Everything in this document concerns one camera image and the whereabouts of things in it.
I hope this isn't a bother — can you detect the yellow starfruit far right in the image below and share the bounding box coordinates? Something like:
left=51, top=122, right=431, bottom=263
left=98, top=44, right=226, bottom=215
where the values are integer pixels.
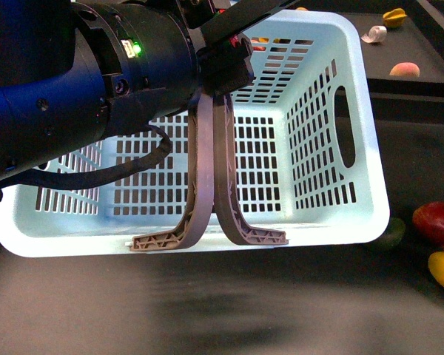
left=382, top=8, right=408, bottom=29

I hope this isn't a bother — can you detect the green avocado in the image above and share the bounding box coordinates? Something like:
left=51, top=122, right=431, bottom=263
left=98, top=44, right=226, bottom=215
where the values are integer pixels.
left=363, top=217, right=406, bottom=252

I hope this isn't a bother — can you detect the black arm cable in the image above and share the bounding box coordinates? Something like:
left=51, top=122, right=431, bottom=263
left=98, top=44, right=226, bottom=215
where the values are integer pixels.
left=0, top=124, right=174, bottom=193

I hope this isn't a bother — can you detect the peach at tray front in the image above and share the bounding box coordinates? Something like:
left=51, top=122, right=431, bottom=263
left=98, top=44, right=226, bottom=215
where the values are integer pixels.
left=389, top=62, right=420, bottom=78

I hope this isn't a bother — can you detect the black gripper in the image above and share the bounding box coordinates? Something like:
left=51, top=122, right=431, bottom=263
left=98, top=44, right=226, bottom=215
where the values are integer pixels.
left=198, top=0, right=296, bottom=95

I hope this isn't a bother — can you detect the light blue plastic basket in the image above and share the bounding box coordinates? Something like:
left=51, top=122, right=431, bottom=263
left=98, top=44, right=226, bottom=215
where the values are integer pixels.
left=0, top=10, right=389, bottom=257

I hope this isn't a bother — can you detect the red mango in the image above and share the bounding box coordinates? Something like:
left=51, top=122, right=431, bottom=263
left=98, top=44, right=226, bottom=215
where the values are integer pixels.
left=412, top=201, right=444, bottom=248

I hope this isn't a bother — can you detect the black fruit display tray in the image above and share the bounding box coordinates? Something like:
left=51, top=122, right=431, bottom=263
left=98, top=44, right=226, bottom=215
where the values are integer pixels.
left=297, top=1, right=444, bottom=103

